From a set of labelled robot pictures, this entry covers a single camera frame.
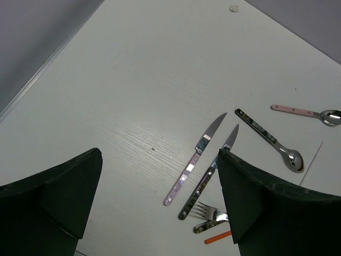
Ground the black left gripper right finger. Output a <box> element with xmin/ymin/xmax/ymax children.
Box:
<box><xmin>218</xmin><ymin>149</ymin><xmax>340</xmax><ymax>255</ymax></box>

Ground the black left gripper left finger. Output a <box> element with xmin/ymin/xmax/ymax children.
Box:
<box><xmin>1</xmin><ymin>148</ymin><xmax>102</xmax><ymax>255</ymax></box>

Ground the orange chopstick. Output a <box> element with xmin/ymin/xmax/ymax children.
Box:
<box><xmin>204</xmin><ymin>230</ymin><xmax>232</xmax><ymax>245</ymax></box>

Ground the pink handled fork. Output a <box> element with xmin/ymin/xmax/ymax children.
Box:
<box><xmin>196</xmin><ymin>202</ymin><xmax>229</xmax><ymax>221</ymax></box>

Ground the dark handled spoon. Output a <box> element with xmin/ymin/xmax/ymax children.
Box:
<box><xmin>235</xmin><ymin>109</ymin><xmax>304</xmax><ymax>173</ymax></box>

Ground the dark handled knife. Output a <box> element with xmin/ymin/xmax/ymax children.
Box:
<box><xmin>178</xmin><ymin>124</ymin><xmax>239</xmax><ymax>220</ymax></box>

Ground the pink handled knife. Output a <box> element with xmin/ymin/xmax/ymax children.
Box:
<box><xmin>164</xmin><ymin>113</ymin><xmax>227</xmax><ymax>206</ymax></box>

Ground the pink handled spoon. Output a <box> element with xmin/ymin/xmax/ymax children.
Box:
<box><xmin>270</xmin><ymin>105</ymin><xmax>340</xmax><ymax>126</ymax></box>

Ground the dark handled fork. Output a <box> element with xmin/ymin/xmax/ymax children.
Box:
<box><xmin>193</xmin><ymin>220</ymin><xmax>225</xmax><ymax>234</ymax></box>

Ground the small paper scrap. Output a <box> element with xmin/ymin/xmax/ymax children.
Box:
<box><xmin>229</xmin><ymin>5</ymin><xmax>239</xmax><ymax>13</ymax></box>

